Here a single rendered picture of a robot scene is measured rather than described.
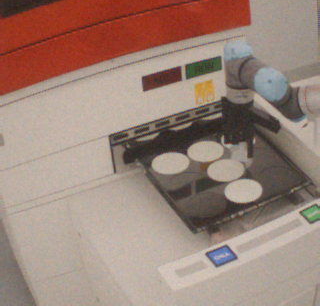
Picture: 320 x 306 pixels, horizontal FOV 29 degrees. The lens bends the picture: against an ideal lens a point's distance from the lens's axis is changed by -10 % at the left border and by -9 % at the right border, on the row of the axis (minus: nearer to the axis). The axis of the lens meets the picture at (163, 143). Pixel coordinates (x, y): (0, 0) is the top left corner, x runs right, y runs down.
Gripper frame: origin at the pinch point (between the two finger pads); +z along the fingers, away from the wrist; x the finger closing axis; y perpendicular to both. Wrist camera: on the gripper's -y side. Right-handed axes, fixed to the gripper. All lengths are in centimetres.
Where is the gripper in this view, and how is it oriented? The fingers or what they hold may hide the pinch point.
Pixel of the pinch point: (250, 162)
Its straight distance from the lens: 177.4
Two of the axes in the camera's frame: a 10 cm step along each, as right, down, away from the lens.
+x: -0.2, 5.5, -8.4
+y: -10.0, 0.6, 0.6
